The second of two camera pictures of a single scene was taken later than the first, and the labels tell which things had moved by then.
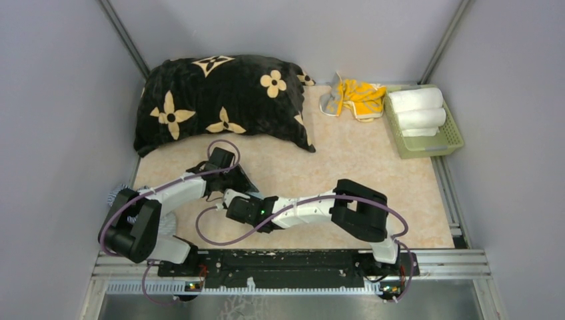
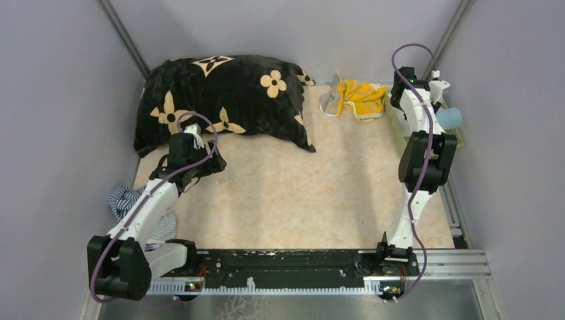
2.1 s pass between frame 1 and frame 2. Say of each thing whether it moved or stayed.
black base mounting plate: stayed
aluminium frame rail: stayed
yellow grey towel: stayed
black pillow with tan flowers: stayed
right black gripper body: moved
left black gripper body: moved
